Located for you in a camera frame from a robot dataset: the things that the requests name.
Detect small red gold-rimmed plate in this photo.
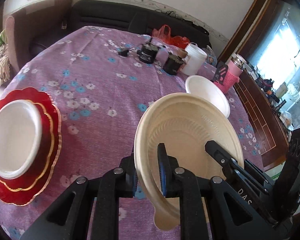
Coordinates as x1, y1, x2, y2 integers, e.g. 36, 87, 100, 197
0, 100, 55, 192

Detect white foam bowl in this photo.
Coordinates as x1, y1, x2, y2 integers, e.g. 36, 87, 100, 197
185, 75, 230, 118

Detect black phone stand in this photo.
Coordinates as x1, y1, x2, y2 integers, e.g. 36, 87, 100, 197
211, 61, 228, 85

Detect pink sleeved thermos bottle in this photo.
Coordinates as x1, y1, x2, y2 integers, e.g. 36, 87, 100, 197
213, 54, 246, 94

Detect clear plastic bag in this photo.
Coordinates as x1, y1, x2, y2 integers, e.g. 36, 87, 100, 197
203, 45, 217, 67

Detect white plastic jar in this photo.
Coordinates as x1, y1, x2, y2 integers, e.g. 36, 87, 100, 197
181, 43, 207, 76

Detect purple floral tablecloth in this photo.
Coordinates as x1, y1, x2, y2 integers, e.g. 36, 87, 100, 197
0, 25, 266, 240

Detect black motor with label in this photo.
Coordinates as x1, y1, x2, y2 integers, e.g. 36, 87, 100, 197
137, 37, 160, 64

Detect large red scalloped plate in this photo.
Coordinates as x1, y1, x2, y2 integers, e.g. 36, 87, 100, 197
0, 87, 62, 206

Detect small black power adapter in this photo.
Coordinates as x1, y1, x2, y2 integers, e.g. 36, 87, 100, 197
117, 48, 129, 57

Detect dark wooden cabinet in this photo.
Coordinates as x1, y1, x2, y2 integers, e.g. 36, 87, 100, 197
219, 0, 300, 170

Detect red plastic bag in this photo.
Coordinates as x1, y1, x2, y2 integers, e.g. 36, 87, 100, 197
151, 24, 191, 49

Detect black leather sofa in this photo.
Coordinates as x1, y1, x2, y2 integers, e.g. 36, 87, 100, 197
29, 0, 211, 57

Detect brown patterned blanket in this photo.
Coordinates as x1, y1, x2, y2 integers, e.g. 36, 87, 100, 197
0, 44, 11, 86

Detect maroon armchair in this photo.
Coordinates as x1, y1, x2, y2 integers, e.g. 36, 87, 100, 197
5, 0, 72, 73

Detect green cloth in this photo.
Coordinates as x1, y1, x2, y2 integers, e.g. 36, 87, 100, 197
0, 29, 7, 47

